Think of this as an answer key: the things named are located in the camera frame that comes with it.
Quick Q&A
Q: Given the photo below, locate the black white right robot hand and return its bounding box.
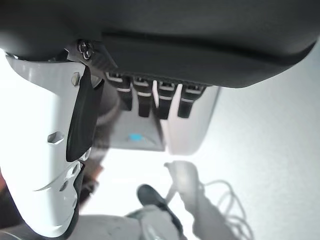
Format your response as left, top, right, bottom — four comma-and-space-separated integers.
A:
0, 0, 320, 239

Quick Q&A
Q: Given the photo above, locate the silver right robot leg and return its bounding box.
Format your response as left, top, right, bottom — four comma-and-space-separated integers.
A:
72, 204, 190, 240

